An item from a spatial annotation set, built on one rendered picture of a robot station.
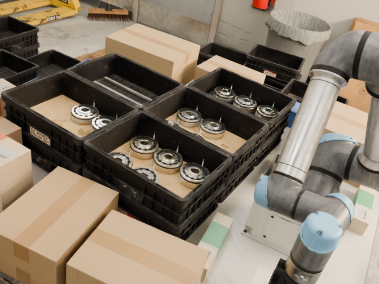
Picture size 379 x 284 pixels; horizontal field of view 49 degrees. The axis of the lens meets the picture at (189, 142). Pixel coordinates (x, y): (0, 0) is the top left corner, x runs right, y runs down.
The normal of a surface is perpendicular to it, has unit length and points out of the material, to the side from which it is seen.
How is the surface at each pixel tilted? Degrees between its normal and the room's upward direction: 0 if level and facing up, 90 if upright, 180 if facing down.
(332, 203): 11
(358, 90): 75
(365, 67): 99
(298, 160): 48
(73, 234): 0
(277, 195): 54
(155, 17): 90
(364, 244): 0
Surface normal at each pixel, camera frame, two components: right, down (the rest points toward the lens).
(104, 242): 0.17, -0.81
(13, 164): 0.85, 0.41
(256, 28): -0.47, 0.44
